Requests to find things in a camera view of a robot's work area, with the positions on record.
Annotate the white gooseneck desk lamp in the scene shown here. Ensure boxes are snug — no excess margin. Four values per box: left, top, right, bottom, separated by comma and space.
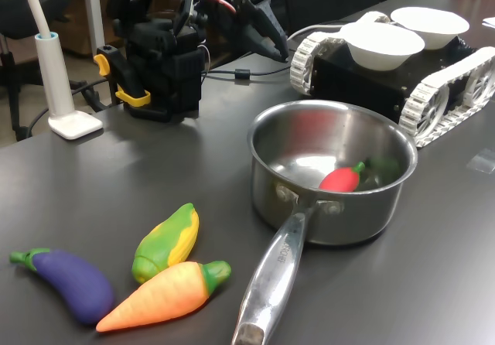
19, 0, 104, 141

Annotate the black cable with ferrite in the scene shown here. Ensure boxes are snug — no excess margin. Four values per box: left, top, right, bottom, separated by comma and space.
200, 49, 294, 87

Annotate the white bowl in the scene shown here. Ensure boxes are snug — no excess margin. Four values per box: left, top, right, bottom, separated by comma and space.
390, 6, 470, 51
339, 22, 425, 71

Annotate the purple toy aubergine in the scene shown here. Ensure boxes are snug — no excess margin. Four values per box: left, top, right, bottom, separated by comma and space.
9, 247, 115, 325

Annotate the orange toy carrot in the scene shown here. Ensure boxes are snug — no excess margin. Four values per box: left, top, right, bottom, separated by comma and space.
95, 260, 232, 333

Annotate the red toy chilli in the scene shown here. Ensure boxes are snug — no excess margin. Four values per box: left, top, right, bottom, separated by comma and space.
318, 162, 367, 193

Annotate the black vehicle with white tracks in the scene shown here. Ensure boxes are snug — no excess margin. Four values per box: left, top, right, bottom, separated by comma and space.
289, 11, 495, 149

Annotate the white post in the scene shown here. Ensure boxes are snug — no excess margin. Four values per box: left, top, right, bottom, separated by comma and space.
82, 0, 105, 52

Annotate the steel pan with long handle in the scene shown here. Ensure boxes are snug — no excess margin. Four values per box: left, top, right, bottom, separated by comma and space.
231, 99, 419, 345

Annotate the green yellow toy corn cob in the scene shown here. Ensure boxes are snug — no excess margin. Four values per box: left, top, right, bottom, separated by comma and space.
131, 202, 200, 284

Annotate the black yellow clamp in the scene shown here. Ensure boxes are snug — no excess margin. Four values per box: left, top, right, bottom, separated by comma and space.
94, 45, 152, 108

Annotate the clear tape patch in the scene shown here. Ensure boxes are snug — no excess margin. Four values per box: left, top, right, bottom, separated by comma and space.
466, 148, 495, 174

